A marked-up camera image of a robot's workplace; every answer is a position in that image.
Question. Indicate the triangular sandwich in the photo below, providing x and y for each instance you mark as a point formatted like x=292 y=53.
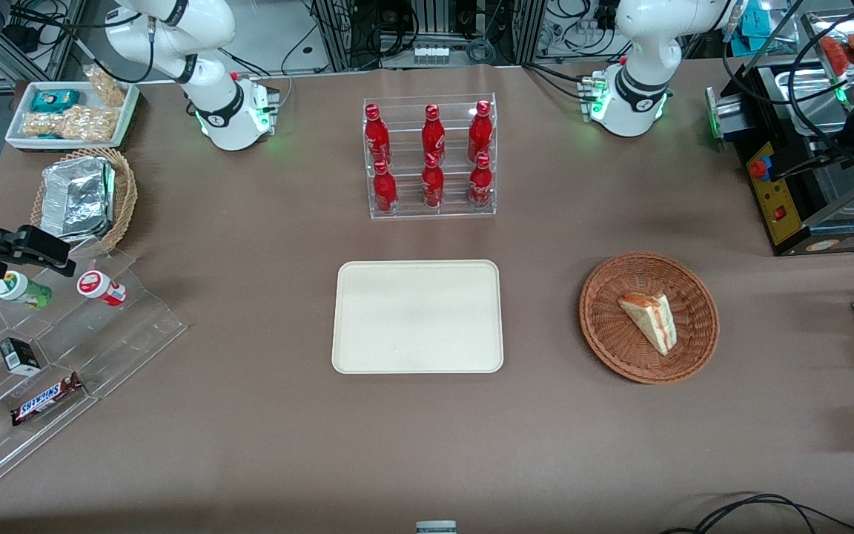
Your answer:
x=653 y=319

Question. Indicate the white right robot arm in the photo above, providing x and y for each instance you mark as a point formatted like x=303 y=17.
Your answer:
x=204 y=44

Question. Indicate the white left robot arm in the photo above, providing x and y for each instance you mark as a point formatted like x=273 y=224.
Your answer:
x=642 y=37

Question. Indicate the light tan wicker basket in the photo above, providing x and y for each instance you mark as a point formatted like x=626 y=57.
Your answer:
x=124 y=194

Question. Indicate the white rectangular snack tray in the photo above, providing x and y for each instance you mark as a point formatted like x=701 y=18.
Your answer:
x=15 y=133

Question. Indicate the cream plastic tray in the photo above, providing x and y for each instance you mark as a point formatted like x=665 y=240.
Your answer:
x=417 y=317

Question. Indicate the brown round wicker basket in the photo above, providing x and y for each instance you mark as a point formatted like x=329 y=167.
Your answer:
x=612 y=326

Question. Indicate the steel tray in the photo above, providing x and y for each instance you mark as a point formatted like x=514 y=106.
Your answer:
x=816 y=104

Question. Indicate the green white-lidded cup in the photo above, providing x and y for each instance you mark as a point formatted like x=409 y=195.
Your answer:
x=23 y=291

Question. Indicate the silver foil packet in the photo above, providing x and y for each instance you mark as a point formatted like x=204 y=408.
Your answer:
x=75 y=196

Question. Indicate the red white-lidded cup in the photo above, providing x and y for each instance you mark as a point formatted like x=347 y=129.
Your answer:
x=101 y=288

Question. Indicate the small black box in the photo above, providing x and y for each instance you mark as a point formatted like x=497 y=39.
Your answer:
x=21 y=356

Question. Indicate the clear acrylic tiered stand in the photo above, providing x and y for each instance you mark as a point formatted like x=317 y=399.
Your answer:
x=130 y=334

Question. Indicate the clear bag of nut snacks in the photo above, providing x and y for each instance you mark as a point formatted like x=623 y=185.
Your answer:
x=107 y=87
x=71 y=124

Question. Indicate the Snickers chocolate bar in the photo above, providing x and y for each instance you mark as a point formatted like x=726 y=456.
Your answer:
x=45 y=400

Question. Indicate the teal snack packet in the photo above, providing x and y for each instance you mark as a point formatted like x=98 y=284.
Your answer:
x=55 y=100

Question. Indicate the red cola bottle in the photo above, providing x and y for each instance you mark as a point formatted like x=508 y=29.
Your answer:
x=480 y=130
x=376 y=133
x=480 y=184
x=385 y=189
x=433 y=184
x=433 y=133

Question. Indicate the clear acrylic bottle rack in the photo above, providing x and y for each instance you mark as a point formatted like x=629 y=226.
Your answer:
x=457 y=211

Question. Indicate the white power strip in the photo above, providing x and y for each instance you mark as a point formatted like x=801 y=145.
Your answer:
x=431 y=53

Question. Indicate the small grey device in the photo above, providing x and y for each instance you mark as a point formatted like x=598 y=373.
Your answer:
x=436 y=527

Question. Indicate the red emergency stop button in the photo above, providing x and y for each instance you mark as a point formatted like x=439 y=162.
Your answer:
x=759 y=168

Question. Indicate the black machine with yellow panel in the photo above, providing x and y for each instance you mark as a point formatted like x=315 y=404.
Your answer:
x=790 y=215

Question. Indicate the red orange snack packet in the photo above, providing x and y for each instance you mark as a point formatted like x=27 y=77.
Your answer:
x=838 y=55

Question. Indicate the aluminium frame post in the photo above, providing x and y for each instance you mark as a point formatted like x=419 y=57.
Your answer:
x=332 y=33
x=532 y=30

